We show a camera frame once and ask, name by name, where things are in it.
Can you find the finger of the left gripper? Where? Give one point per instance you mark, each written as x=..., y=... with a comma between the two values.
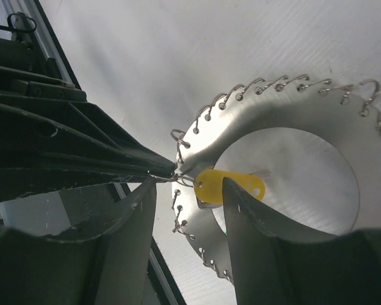
x=23, y=174

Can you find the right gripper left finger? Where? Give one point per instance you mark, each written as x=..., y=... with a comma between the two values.
x=101, y=260

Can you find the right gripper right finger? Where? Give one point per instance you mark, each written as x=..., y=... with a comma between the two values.
x=276, y=260

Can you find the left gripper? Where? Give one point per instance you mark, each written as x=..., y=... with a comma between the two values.
x=25, y=63

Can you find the yellow tag key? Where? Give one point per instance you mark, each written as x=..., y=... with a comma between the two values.
x=208, y=186

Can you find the metal disc with keyrings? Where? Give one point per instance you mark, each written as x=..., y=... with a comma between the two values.
x=315, y=145

